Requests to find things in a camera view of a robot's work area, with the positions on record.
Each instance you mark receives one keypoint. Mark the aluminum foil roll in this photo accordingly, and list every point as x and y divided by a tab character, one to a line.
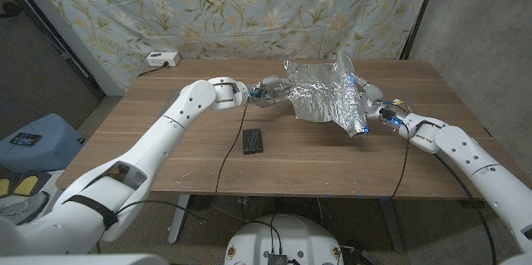
328	94

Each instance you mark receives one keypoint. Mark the blue-grey plastic bin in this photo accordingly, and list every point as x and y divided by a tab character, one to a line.
45	148

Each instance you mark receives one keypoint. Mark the black textured package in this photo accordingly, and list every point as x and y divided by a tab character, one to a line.
252	141

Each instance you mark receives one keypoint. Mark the white power strip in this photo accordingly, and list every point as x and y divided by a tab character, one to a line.
163	59

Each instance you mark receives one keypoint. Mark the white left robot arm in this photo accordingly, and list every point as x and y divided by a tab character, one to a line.
166	136

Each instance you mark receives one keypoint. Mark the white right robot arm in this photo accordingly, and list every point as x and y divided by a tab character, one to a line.
478	169

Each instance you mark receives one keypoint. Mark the grey sneaker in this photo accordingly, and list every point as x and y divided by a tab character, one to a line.
23	209

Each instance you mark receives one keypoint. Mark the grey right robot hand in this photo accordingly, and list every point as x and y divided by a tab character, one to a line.
373	92

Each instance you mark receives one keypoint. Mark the yellow and black pad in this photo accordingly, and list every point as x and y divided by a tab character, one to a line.
25	183

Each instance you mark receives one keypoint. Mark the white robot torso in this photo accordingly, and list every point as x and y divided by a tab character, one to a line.
287	236

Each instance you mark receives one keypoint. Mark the floral printed backdrop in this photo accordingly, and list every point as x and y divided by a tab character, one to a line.
249	11

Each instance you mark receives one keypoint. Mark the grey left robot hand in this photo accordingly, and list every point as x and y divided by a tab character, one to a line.
272	84

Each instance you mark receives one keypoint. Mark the grey table leg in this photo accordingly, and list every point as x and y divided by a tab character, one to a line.
178	219
390	223

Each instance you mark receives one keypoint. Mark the black backdrop stand pole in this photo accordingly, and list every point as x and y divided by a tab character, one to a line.
417	13

